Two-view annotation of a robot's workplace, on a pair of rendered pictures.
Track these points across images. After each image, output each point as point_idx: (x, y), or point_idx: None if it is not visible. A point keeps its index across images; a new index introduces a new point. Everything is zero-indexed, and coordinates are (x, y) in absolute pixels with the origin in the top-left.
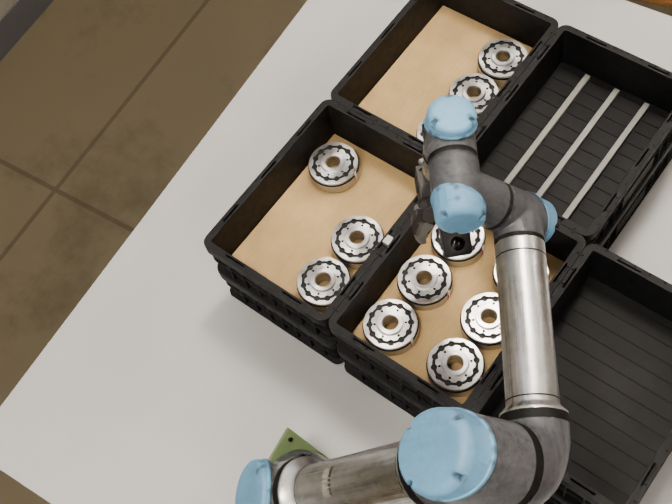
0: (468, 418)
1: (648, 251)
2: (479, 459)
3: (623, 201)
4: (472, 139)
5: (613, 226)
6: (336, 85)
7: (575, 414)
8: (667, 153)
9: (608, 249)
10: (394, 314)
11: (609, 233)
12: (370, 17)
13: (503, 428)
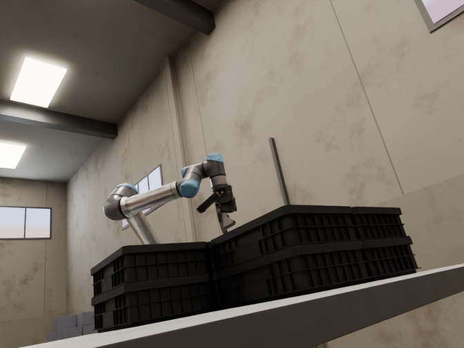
0: (127, 184)
1: (229, 308)
2: (117, 186)
3: (235, 252)
4: (206, 161)
5: (230, 267)
6: None
7: None
8: (286, 273)
9: (237, 302)
10: None
11: (228, 271)
12: (436, 268)
13: (121, 188)
